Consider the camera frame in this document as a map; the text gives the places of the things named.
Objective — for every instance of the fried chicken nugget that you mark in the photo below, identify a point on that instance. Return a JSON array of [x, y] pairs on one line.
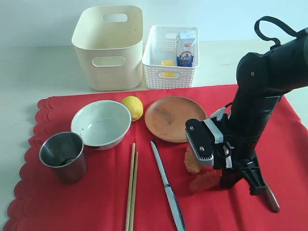
[[190, 162]]

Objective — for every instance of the silver table knife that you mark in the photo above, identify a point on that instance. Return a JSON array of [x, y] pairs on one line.
[[172, 200]]

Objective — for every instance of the white ceramic bowl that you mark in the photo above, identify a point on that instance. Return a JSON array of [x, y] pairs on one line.
[[102, 124]]

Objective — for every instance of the red sausage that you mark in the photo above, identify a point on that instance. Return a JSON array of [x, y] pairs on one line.
[[205, 181]]

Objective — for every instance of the wooden chopstick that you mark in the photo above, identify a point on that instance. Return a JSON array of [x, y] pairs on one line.
[[130, 183], [133, 196]]

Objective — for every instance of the dark wooden spoon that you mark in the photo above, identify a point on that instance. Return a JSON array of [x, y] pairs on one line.
[[271, 199]]

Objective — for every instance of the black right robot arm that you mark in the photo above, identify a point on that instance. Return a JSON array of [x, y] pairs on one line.
[[262, 81]]

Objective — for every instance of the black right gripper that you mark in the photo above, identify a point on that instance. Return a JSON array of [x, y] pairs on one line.
[[241, 129]]

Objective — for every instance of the yellow lemon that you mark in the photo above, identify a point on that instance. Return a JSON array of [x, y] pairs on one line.
[[135, 107]]

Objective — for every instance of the brown wooden plate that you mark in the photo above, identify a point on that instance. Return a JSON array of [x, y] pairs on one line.
[[166, 117]]

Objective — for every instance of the white lattice plastic basket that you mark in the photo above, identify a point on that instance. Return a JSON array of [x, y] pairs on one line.
[[160, 61]]

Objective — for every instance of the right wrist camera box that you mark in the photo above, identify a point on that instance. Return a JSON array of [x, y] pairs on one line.
[[210, 140]]

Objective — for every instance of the left wooden chopstick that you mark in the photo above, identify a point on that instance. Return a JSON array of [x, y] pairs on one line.
[[130, 183]]

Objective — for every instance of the red scalloped tablecloth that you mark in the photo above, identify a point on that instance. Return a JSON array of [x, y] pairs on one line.
[[98, 201]]

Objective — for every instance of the right wooden chopstick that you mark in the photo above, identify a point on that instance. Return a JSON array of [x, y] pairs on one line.
[[133, 196]]

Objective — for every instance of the small milk carton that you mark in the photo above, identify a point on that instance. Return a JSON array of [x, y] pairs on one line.
[[185, 49]]

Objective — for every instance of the cream plastic bin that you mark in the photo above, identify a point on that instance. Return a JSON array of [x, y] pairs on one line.
[[108, 41]]

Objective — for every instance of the stainless steel cup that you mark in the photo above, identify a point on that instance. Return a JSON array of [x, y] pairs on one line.
[[64, 154]]

